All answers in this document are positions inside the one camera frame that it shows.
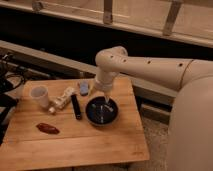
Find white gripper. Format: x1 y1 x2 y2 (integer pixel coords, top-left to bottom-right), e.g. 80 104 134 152
94 70 117 103

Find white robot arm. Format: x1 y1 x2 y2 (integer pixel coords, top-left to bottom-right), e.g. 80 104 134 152
94 46 213 171

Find metal utensil in bowl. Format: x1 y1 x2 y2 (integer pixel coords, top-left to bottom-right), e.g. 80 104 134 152
92 104 113 123

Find dark round bowl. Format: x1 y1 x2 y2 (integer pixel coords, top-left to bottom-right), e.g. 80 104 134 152
86 96 118 126

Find black rectangular bar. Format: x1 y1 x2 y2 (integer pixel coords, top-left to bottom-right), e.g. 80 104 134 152
71 94 82 120

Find white lying bottle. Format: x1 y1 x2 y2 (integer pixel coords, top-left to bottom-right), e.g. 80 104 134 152
48 87 75 114

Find white plastic cup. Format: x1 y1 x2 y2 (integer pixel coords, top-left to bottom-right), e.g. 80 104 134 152
30 86 50 108

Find black cables at left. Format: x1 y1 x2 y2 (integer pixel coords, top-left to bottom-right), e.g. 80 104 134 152
0 52 28 144

